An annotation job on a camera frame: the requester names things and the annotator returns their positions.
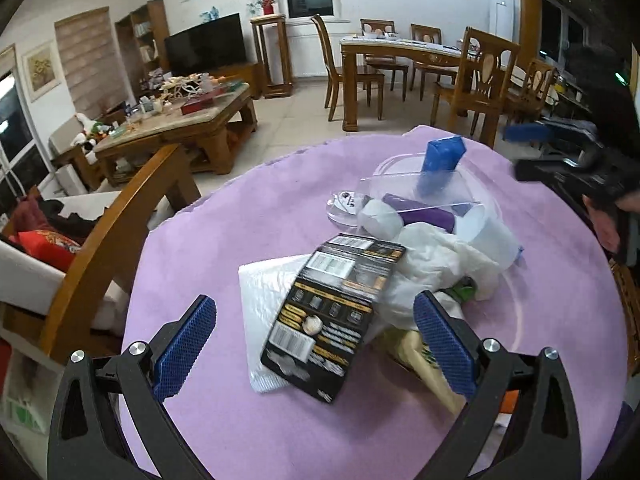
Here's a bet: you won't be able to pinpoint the blue squeeze tube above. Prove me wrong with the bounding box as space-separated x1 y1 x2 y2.
415 136 467 198

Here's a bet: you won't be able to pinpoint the framed yellow flower picture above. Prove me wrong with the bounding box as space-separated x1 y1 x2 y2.
22 40 63 103

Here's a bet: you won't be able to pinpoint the stuffed toys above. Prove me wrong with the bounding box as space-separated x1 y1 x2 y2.
74 114 110 150

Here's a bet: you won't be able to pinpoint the white standing air conditioner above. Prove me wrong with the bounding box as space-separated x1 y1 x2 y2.
489 0 515 49

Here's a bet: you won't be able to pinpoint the white plastic bag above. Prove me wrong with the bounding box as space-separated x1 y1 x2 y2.
372 220 501 338

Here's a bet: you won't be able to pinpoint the clear plastic container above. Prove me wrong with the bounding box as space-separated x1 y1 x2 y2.
327 152 501 231

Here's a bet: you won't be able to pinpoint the glass sliding door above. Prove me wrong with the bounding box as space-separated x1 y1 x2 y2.
0 45 51 211

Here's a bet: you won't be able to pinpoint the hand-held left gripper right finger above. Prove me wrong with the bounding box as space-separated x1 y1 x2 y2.
412 290 596 480

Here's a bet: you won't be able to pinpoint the brown window blind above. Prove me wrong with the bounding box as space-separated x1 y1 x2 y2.
54 6 126 122

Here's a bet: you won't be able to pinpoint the black cloth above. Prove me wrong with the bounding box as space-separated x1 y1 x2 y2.
40 198 97 237

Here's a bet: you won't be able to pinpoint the wooden dining table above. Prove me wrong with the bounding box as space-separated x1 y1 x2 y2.
340 35 501 133

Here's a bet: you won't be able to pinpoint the purple printed blanket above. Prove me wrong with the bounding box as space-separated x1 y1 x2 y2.
120 125 632 480

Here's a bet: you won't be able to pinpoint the red box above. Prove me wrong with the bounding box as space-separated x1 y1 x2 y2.
180 96 222 116

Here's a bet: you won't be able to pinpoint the white plastic cup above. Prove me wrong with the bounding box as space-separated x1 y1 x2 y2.
357 199 403 237

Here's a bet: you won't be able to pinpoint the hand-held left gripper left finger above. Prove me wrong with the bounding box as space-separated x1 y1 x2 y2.
47 295 218 480

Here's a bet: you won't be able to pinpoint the green packet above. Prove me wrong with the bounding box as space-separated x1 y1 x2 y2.
446 280 477 307

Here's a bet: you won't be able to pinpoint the tall wooden plant stand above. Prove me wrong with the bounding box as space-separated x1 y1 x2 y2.
250 14 295 100

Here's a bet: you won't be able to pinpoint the wooden coffee table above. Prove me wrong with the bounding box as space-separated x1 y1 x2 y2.
92 82 258 187

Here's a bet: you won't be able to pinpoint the white bag with green print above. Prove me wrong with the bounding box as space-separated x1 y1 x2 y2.
0 340 67 461

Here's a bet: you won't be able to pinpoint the wooden dining chair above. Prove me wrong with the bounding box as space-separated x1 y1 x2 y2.
310 14 386 122
431 26 522 150
505 57 560 127
360 19 410 106
410 23 458 102

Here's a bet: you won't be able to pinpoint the black flat television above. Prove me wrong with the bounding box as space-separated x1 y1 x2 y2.
165 13 247 77

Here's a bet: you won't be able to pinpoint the wooden television stand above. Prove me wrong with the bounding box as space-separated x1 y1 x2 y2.
210 61 263 101

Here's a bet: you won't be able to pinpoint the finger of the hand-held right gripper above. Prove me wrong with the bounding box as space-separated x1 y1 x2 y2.
502 120 593 145
514 155 588 186

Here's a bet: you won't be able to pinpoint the person's right hand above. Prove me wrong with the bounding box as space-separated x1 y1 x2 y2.
582 194 622 255

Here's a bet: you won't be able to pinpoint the red printed cushion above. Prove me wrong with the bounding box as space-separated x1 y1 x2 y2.
17 229 82 272

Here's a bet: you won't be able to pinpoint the pile of small tabletop items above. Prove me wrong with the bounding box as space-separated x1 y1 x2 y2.
125 72 242 127

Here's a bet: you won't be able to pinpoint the beige packet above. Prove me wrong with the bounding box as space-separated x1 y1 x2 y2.
372 327 466 416

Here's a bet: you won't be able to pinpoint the wooden bookshelf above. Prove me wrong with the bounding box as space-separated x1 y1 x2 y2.
115 0 171 102

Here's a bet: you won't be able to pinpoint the black printed card package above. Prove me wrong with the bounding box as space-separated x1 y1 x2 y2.
260 234 407 403

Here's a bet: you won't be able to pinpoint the white padded envelope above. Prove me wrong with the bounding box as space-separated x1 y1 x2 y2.
237 254 321 395

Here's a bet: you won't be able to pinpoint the purple bottle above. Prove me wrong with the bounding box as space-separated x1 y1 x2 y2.
382 194 456 233

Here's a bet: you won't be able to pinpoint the dark red cloth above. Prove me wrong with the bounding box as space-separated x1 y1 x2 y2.
7 194 43 242

